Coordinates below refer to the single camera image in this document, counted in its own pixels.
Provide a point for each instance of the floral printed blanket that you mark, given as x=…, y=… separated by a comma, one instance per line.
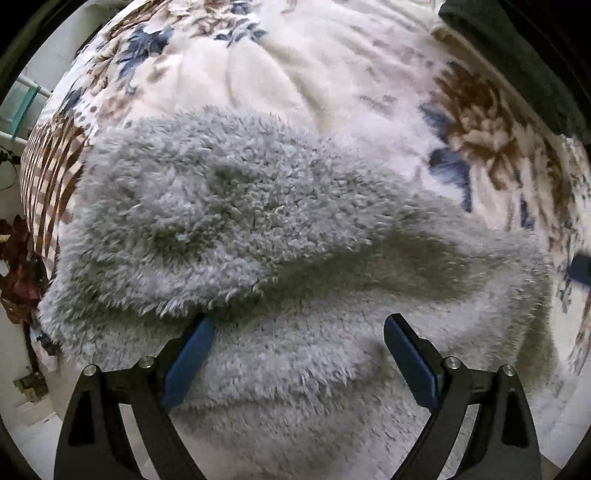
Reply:
x=351, y=78

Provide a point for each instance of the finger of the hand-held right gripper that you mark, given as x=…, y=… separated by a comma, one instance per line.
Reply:
x=580, y=267

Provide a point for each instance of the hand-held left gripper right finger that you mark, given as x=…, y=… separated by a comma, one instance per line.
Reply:
x=411, y=364

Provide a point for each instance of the dark red cloth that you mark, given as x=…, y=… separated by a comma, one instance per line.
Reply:
x=18, y=272

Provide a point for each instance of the dark green cloth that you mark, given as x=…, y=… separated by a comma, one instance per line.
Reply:
x=517, y=50

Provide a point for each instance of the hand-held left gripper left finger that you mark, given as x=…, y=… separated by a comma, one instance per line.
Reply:
x=189, y=360

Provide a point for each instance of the white metal rack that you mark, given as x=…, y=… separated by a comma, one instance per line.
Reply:
x=23, y=110

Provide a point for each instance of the grey fluffy pants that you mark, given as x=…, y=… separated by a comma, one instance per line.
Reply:
x=286, y=277

